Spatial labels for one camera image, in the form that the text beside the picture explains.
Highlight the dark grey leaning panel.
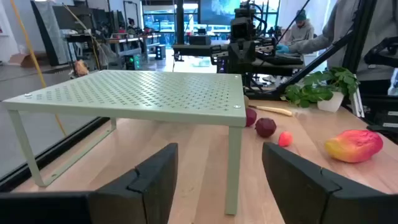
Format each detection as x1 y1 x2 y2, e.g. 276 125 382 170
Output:
30 0 77 67

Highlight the black computer tower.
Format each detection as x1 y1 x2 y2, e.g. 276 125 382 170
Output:
124 54 141 71

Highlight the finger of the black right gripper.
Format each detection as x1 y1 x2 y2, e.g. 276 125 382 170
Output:
242 41 257 66
228 41 243 66

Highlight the large wall display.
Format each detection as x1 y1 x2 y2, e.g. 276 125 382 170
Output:
198 0 247 26

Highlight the green plant in white pot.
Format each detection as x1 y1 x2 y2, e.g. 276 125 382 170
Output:
280 66 361 113

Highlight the brown fuzzy object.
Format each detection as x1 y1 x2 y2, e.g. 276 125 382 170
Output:
73 59 90 78

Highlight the cardboard box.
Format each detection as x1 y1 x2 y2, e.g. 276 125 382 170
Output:
8 52 40 68

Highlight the long workbench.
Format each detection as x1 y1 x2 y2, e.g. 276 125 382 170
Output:
65 32 162 68

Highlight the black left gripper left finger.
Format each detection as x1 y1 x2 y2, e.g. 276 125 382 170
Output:
88 142 179 224

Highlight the small orange red pear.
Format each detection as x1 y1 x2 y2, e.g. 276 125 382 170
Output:
277 130 294 148

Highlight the red yellow mango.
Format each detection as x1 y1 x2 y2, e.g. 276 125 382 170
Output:
323 129 384 164

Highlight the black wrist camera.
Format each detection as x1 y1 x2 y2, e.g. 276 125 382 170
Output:
230 8 257 42

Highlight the person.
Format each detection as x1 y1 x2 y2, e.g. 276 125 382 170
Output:
285 8 315 46
289 0 398 82

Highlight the yellow hanging cable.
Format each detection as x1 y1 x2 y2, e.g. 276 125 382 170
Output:
9 0 68 136

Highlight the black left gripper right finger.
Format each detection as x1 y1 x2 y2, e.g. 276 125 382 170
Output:
262 141 398 224

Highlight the dark red plum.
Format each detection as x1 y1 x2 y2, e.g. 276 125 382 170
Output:
245 108 258 128
254 117 277 139

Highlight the green perforated metal shelf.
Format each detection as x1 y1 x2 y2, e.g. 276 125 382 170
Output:
1 69 248 216

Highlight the knife with wooden handle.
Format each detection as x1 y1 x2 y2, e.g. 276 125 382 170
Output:
248 104 294 118

